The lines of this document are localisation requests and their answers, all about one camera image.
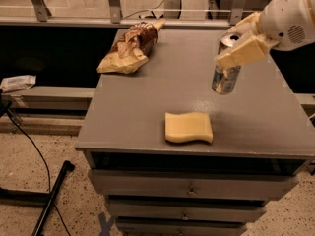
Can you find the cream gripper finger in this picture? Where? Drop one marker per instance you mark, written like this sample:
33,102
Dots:
250,23
248,51

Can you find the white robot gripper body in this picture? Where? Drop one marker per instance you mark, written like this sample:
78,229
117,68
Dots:
285,20

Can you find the silver blue redbull can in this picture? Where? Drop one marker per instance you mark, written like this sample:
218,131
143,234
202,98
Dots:
224,80

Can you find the yellow sponge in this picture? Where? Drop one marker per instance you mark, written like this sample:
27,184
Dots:
188,127

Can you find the brown chip bag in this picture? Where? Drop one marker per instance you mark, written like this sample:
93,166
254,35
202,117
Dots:
132,49

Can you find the grey drawer cabinet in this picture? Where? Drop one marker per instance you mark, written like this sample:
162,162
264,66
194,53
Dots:
174,158

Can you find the top grey drawer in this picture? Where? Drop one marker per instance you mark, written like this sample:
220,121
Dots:
191,185

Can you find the grey drawer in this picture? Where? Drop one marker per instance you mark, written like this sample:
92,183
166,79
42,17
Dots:
185,211
191,185
180,229

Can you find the middle grey drawer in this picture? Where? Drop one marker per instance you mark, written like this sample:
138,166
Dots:
185,211

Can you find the bottom grey drawer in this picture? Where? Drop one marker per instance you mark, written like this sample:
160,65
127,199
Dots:
180,229

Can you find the black stand leg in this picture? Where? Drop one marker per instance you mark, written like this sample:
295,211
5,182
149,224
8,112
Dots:
66,167

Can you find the white wipes packet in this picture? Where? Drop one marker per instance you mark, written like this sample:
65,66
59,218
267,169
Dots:
17,83

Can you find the metal window rail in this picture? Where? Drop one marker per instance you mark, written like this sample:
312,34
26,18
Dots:
173,24

